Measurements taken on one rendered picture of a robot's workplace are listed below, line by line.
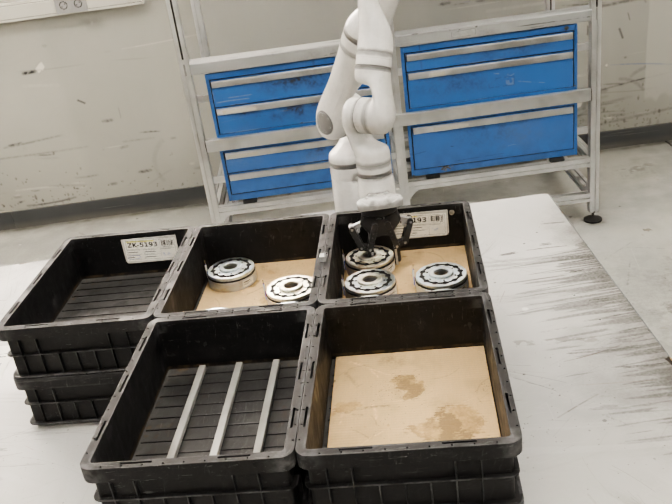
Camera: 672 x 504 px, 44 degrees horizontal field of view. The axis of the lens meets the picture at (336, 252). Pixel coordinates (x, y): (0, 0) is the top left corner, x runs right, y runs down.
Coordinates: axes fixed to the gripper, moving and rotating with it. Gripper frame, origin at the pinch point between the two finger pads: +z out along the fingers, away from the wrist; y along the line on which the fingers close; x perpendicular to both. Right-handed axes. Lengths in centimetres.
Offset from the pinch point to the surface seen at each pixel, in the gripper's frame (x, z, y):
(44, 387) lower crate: 24, 5, 68
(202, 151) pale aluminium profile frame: -179, 29, 61
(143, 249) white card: -13, -4, 53
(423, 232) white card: -6.1, -1.7, -9.4
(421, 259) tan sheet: -1.2, 2.3, -7.9
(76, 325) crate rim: 25, -8, 58
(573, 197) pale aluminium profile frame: -176, 72, -96
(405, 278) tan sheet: 6.2, 2.3, -3.4
